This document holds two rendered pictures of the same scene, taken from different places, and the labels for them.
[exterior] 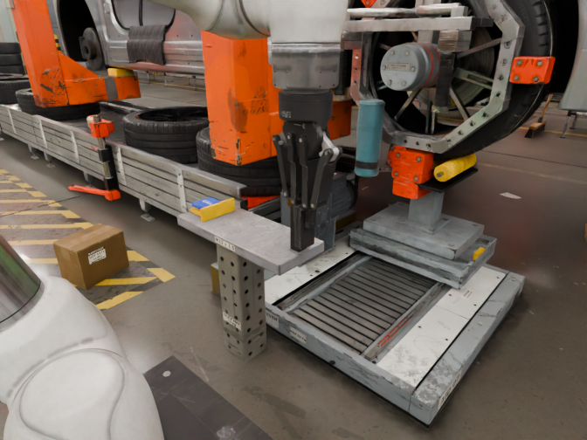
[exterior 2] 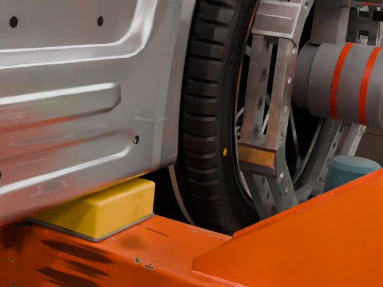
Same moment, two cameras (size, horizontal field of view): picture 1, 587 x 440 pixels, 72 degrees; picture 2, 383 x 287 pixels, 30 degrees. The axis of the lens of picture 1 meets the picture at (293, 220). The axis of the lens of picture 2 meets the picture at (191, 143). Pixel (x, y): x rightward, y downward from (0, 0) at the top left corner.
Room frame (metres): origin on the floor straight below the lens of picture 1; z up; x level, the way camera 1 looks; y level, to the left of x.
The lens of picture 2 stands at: (1.96, 0.76, 1.01)
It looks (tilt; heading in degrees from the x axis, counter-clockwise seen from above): 13 degrees down; 255
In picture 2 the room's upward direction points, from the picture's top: 6 degrees clockwise
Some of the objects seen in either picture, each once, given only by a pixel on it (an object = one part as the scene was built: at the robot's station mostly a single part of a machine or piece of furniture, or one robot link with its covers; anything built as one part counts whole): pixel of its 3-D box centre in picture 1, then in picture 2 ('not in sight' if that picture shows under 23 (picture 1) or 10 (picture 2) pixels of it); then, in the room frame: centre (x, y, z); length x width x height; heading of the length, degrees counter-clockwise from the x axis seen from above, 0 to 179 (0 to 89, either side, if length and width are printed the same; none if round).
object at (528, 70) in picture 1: (531, 70); not in sight; (1.20, -0.67, 0.85); 0.09 x 0.08 x 0.07; 48
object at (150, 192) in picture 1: (170, 167); not in sight; (2.64, 0.84, 0.14); 2.47 x 0.85 x 0.27; 48
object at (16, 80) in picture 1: (15, 89); not in sight; (4.88, 3.24, 0.39); 0.66 x 0.66 x 0.24
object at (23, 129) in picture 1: (68, 124); not in sight; (3.81, 2.12, 0.20); 1.00 x 0.86 x 0.39; 48
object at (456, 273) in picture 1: (420, 242); not in sight; (1.53, -0.55, 0.13); 0.50 x 0.36 x 0.10; 48
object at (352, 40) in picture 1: (347, 39); not in sight; (1.37, -0.17, 0.93); 0.09 x 0.05 x 0.05; 138
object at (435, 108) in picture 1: (444, 81); not in sight; (1.12, -0.40, 0.83); 0.04 x 0.04 x 0.16
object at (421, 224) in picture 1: (426, 201); not in sight; (1.53, -0.55, 0.32); 0.40 x 0.30 x 0.28; 48
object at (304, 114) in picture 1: (305, 124); not in sight; (0.57, -0.02, 0.82); 0.08 x 0.07 x 0.09; 40
